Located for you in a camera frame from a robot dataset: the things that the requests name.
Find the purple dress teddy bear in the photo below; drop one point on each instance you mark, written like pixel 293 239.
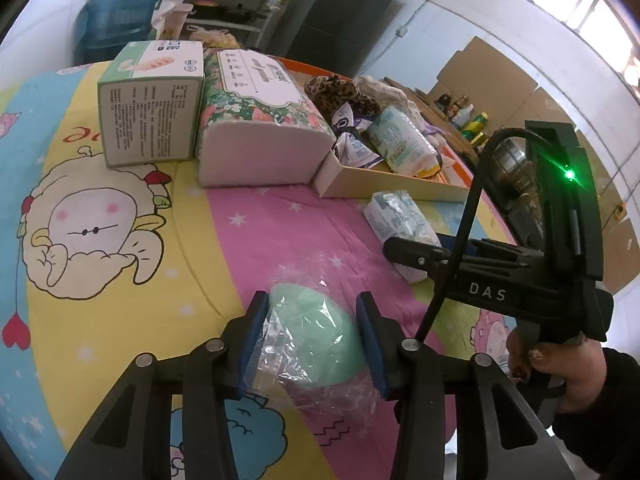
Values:
pixel 434 136

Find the floral tissue pack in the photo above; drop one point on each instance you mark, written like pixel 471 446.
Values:
pixel 258 127

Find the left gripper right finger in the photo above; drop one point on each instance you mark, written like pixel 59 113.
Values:
pixel 499 435

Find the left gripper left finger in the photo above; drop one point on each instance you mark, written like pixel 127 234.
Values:
pixel 128 435

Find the green white tissue box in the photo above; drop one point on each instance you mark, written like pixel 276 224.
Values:
pixel 149 101

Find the colourful cartoon bed sheet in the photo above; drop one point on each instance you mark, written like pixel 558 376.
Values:
pixel 190 260

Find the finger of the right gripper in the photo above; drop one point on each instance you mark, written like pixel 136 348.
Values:
pixel 425 256

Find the leopard print scrunchie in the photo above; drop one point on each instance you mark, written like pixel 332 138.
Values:
pixel 329 93

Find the black refrigerator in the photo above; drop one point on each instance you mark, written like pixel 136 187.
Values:
pixel 330 34

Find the green sponge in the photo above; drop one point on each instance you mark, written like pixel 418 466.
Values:
pixel 309 352

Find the white floral cloth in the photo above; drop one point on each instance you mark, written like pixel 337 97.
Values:
pixel 386 95

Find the small green tissue packet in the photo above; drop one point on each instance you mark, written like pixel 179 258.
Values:
pixel 396 214

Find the orange shallow cardboard box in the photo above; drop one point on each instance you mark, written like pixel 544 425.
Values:
pixel 333 180

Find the person's right hand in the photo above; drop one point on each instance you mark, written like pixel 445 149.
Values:
pixel 582 366

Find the blue water jug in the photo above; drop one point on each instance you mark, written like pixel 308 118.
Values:
pixel 104 27

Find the green yellow bottle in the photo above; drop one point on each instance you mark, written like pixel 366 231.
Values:
pixel 475 126

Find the pale green tissue packet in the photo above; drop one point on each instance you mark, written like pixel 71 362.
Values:
pixel 402 145

